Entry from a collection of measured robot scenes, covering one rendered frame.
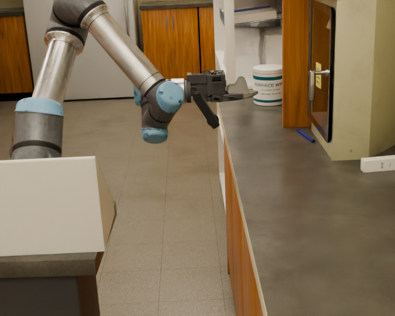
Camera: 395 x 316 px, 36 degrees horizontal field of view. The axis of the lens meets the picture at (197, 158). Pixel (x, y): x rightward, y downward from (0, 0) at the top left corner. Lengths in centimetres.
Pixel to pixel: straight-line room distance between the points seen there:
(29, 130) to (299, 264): 69
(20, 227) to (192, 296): 170
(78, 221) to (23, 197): 13
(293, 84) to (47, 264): 115
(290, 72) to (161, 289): 136
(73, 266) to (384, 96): 106
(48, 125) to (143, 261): 190
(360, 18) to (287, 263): 80
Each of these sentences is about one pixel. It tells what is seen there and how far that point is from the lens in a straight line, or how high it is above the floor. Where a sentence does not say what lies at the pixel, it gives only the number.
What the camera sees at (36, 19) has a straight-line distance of 683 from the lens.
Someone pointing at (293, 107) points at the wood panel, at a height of 101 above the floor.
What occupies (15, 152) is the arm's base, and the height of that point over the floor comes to 113.
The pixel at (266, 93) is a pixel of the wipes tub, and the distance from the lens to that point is 251.
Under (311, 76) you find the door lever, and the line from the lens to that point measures 186.
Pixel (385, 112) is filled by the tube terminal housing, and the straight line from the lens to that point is 197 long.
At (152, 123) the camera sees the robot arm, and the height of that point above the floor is 110.
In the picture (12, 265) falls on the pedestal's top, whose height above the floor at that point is 93.
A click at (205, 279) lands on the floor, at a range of 312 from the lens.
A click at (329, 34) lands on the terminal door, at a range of 183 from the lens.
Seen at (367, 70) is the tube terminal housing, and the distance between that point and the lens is 185.
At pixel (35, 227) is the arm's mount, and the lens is 140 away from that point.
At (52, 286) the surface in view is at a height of 84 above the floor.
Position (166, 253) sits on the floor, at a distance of 338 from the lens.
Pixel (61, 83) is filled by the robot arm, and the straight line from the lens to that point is 176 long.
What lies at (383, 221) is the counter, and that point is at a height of 94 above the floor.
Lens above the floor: 157
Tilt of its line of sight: 19 degrees down
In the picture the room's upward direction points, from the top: 3 degrees counter-clockwise
